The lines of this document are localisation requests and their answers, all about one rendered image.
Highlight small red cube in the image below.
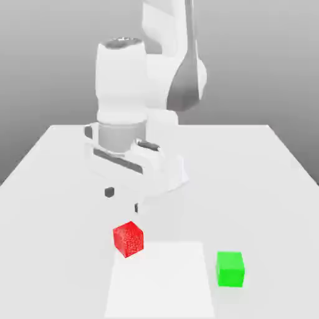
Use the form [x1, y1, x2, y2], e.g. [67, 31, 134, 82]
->
[112, 220, 145, 259]

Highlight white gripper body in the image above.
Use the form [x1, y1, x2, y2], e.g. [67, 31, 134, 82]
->
[83, 142, 151, 202]

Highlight small green cube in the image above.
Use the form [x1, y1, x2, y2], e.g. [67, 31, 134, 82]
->
[215, 250, 245, 288]

